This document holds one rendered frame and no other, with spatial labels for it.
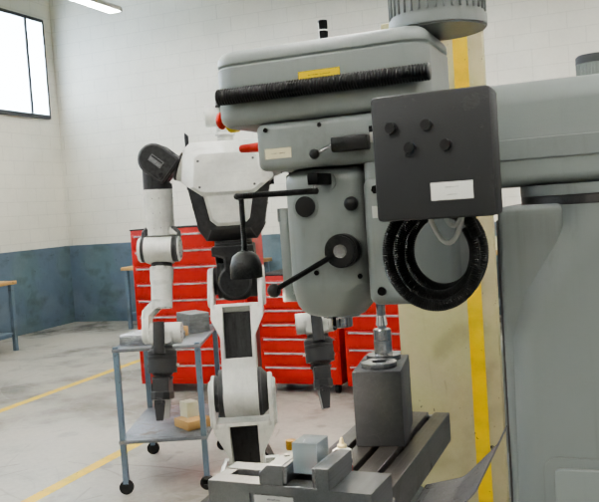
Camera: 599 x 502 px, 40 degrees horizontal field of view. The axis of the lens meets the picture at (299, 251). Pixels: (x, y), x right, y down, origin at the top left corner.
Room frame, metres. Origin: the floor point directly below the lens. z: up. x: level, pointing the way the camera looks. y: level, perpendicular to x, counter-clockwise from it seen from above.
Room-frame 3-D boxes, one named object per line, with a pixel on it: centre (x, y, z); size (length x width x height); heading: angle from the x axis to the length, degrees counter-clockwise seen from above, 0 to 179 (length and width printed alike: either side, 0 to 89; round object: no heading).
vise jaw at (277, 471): (1.61, 0.05, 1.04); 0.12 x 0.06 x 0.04; 156
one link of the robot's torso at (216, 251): (2.64, 0.20, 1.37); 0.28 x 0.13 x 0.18; 1
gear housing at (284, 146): (1.80, -0.12, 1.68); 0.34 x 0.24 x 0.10; 68
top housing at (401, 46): (1.81, -0.10, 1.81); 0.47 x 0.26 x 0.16; 68
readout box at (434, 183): (1.39, -0.24, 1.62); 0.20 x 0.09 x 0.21; 68
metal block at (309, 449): (1.59, 0.00, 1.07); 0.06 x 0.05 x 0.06; 156
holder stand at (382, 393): (2.10, -0.19, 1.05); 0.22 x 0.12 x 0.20; 167
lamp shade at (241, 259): (1.84, 0.12, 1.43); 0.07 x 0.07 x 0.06
